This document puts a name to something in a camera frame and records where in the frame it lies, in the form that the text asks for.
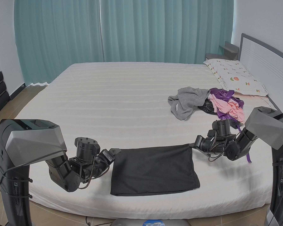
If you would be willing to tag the black T-shirt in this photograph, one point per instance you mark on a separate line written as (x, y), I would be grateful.
(153, 171)

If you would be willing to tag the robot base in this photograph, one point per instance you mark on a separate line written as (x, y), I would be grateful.
(132, 222)

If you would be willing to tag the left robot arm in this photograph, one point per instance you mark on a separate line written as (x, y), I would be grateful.
(14, 185)

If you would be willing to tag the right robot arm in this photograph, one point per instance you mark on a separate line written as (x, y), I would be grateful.
(264, 126)

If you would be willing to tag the bed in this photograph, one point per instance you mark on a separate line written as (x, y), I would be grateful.
(113, 98)

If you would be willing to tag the pile of clothes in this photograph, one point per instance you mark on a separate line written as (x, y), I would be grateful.
(228, 107)

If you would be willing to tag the grey garment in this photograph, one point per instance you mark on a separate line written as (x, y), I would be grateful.
(188, 100)

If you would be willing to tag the blue-green curtain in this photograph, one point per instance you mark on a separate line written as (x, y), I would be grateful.
(165, 22)
(59, 32)

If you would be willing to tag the white printed pillow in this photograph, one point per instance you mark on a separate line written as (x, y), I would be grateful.
(235, 75)

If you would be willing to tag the grey bedside table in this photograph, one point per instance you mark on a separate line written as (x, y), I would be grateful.
(228, 49)

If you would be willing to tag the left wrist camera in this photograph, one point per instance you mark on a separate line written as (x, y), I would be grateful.
(107, 156)

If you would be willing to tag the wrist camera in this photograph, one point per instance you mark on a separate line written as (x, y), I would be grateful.
(199, 140)
(107, 156)

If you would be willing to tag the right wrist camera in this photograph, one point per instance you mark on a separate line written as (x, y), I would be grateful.
(199, 140)

